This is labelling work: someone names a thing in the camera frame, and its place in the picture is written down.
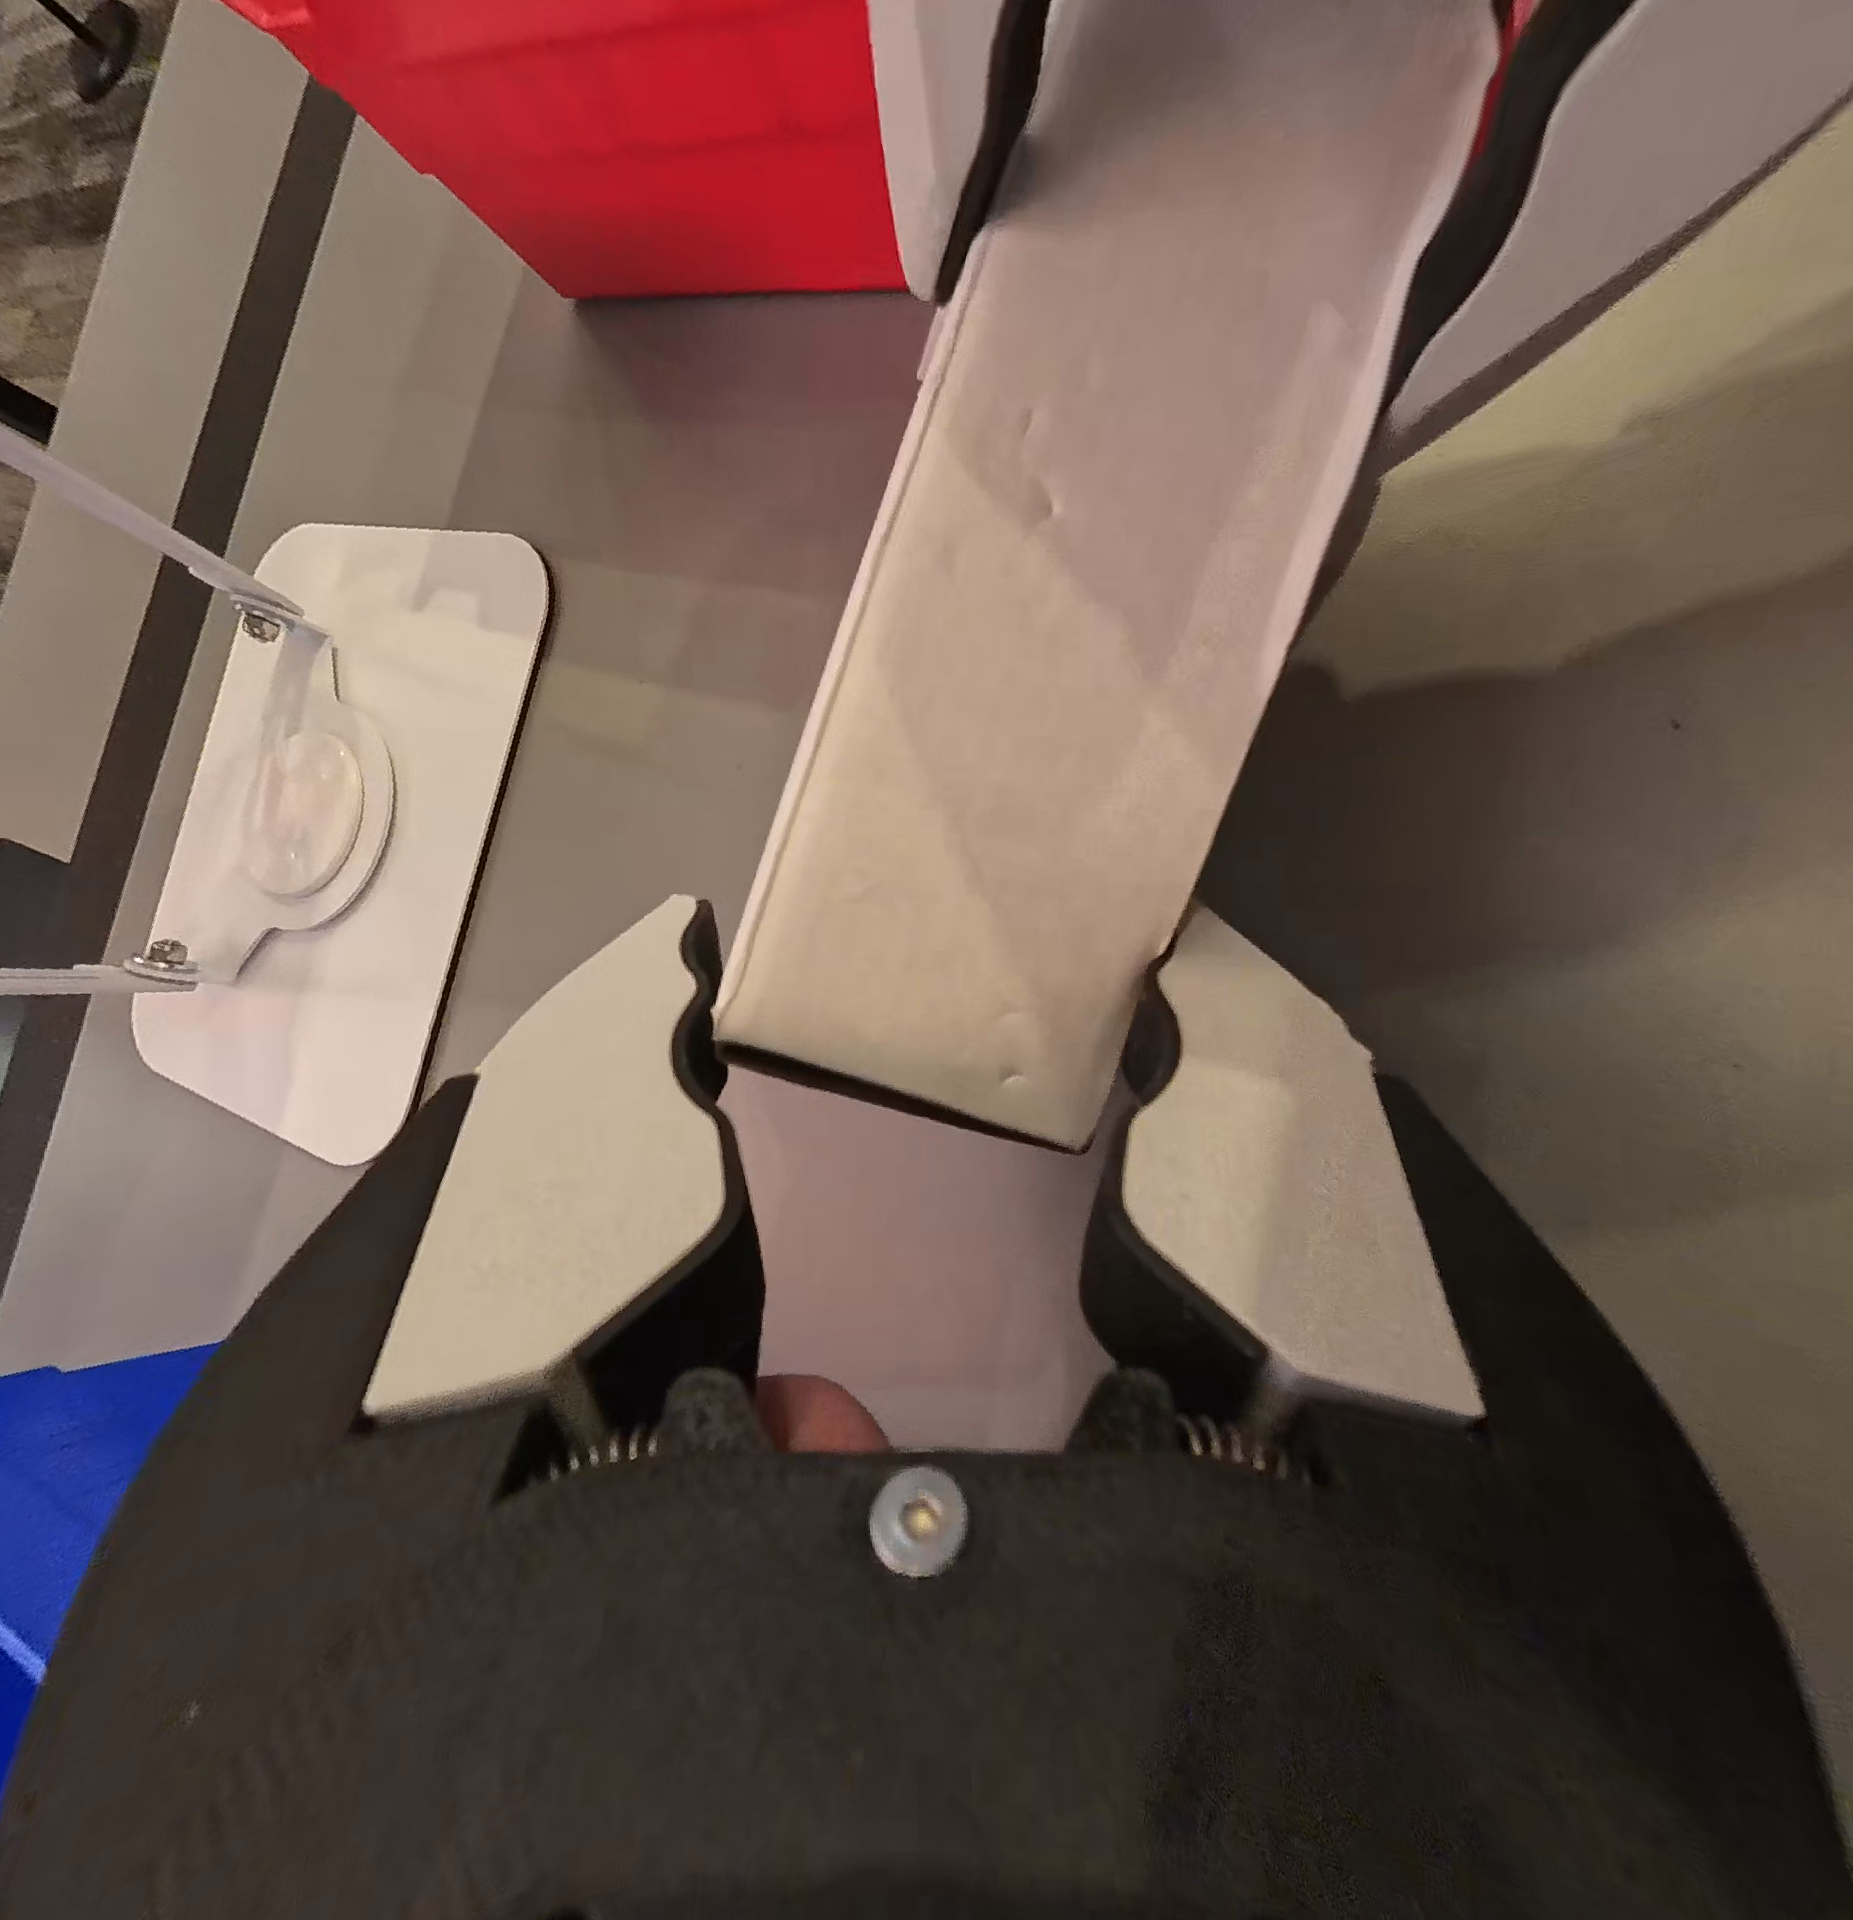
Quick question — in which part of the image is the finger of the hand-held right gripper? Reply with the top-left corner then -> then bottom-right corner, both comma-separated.
863,0 -> 1049,305
1382,0 -> 1853,440

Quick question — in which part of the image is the black bracket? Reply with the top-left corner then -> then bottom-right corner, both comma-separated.
0,841 -> 80,978

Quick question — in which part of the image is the red plastic bin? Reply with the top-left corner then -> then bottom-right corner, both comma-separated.
236,0 -> 1547,303

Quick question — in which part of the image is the white cardboard box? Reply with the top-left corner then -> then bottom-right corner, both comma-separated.
710,0 -> 1512,1450

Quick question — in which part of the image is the black chair caster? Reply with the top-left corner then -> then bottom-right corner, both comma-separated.
37,0 -> 145,105

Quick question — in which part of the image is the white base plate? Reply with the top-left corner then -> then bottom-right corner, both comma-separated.
127,523 -> 556,1166

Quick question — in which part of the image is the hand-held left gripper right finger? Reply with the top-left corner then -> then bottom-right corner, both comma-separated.
1080,907 -> 1486,1434

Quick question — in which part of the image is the person's left hand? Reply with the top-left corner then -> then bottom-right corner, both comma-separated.
756,1373 -> 891,1455

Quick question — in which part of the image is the clear acrylic strip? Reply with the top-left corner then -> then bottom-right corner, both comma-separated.
0,406 -> 303,640
0,960 -> 200,1005

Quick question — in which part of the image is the blue plastic bin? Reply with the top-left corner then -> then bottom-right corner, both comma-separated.
0,1342 -> 225,1920

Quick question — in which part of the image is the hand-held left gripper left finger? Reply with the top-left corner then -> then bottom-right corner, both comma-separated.
360,896 -> 765,1434

